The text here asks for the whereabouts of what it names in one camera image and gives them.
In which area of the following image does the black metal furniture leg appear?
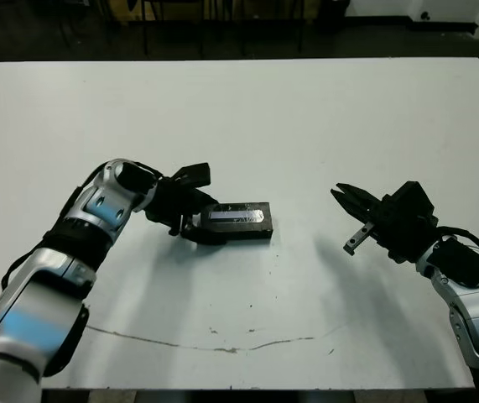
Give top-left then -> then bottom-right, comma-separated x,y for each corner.
140,0 -> 150,55

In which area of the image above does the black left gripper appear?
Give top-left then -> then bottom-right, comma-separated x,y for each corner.
144,175 -> 227,247

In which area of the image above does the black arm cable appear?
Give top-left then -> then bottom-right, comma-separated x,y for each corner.
435,226 -> 479,261
0,159 -> 169,290

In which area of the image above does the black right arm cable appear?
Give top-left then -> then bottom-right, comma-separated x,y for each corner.
435,226 -> 479,261

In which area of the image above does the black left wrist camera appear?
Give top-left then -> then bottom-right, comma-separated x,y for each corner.
171,162 -> 213,190

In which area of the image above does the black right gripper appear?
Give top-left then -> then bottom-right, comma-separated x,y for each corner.
330,182 -> 440,264

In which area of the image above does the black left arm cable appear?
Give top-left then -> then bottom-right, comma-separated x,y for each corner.
0,159 -> 169,290

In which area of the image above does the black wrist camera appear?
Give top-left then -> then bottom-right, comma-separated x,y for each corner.
383,181 -> 437,222
171,162 -> 213,190

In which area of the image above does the black box lid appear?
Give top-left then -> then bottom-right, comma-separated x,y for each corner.
199,201 -> 273,241

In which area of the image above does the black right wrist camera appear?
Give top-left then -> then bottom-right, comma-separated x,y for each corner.
383,181 -> 437,222

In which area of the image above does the yellow wooden cabinet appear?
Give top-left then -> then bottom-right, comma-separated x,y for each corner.
111,0 -> 156,20

